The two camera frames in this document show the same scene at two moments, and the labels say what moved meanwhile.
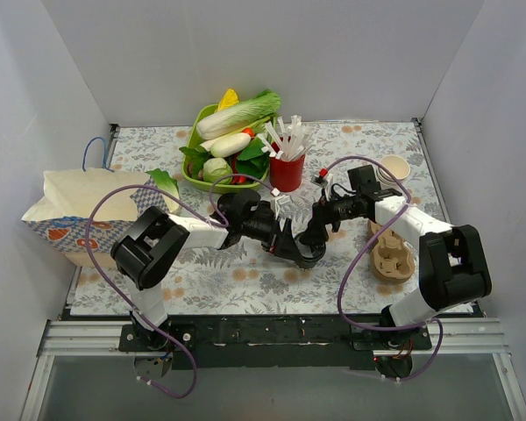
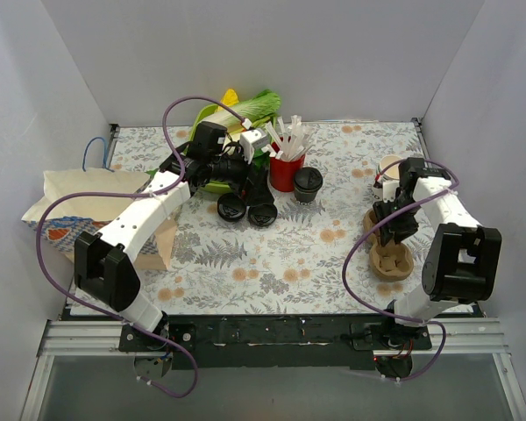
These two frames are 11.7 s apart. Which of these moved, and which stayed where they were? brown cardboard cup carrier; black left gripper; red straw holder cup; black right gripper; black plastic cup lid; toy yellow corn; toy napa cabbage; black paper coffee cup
Moved: black right gripper; black left gripper; black plastic cup lid; black paper coffee cup
Stayed: red straw holder cup; toy napa cabbage; toy yellow corn; brown cardboard cup carrier
